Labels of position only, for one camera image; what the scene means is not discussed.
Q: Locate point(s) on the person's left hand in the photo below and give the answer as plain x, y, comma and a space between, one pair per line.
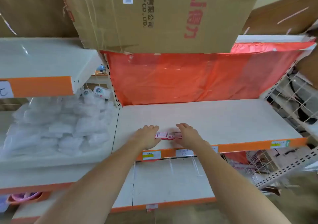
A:
146, 138

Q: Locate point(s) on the person's right hand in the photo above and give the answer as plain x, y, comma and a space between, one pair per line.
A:
190, 138

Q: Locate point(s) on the person's left forearm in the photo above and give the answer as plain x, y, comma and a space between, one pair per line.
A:
99, 181

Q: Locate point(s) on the person's right forearm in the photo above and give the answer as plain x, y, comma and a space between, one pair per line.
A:
233, 186

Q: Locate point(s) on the small price label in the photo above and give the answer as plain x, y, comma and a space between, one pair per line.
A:
151, 155
185, 153
280, 144

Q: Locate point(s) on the white storage rack orange trim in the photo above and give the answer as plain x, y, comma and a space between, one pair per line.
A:
238, 117
35, 57

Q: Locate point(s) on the orange plastic sheet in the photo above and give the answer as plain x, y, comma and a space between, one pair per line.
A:
198, 77

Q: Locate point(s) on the pile of white plastic packets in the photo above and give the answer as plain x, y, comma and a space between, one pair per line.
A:
54, 129

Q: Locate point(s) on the large printed cardboard carton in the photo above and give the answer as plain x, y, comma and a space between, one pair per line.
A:
164, 12

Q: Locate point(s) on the pink plastic items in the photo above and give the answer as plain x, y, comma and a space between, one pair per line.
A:
25, 197

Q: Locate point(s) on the white paper tag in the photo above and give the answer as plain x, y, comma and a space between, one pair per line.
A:
6, 89

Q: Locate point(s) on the plain brown cardboard carton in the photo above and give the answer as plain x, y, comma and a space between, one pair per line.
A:
30, 7
288, 17

